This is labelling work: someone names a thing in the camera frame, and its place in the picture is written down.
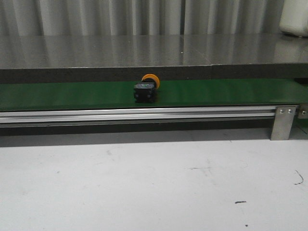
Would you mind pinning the grey pleated curtain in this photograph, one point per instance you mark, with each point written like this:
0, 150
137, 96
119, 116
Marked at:
138, 17

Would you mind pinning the steel conveyor support bracket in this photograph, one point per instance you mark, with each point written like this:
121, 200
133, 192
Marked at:
284, 116

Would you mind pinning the dark grey raised platform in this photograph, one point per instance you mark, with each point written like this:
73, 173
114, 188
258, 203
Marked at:
47, 59

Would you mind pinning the green conveyor belt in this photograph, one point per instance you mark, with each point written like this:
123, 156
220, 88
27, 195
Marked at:
173, 93

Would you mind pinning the aluminium conveyor side rail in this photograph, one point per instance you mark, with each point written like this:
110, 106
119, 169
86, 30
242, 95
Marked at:
26, 117

